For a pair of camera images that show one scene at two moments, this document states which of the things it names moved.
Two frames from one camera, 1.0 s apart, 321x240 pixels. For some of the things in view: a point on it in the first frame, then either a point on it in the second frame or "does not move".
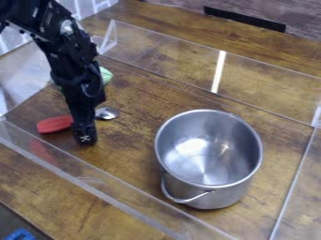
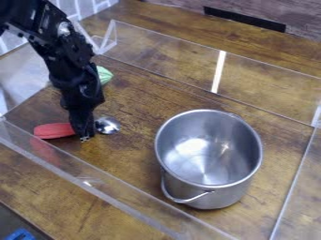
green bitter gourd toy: [105, 74] does not move
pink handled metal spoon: [62, 123] → [105, 126]
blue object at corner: [20, 234] does not move
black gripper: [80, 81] does not move
